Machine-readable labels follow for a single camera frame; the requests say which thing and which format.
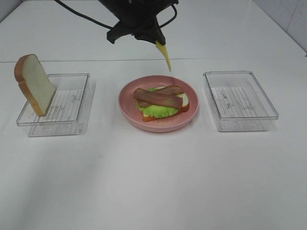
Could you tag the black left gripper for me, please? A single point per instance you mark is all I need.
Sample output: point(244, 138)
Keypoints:
point(138, 18)

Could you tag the yellow cheese slice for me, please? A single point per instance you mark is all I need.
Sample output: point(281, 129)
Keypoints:
point(163, 50)

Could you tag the bacon strip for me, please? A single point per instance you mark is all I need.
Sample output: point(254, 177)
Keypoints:
point(170, 89)
point(157, 98)

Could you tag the green lettuce leaf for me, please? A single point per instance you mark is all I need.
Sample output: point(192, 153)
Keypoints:
point(158, 103)

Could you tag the bread slice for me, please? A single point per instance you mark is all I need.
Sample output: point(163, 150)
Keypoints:
point(184, 103)
point(34, 83)

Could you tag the pink round plate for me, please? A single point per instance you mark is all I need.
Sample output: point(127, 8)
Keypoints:
point(129, 109)

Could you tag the right clear plastic container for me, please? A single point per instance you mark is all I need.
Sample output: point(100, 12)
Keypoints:
point(238, 102)

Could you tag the clear plastic container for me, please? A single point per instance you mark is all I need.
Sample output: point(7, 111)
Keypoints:
point(238, 102)
point(69, 110)

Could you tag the left clear plastic container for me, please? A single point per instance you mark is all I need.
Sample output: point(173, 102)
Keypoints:
point(69, 110)

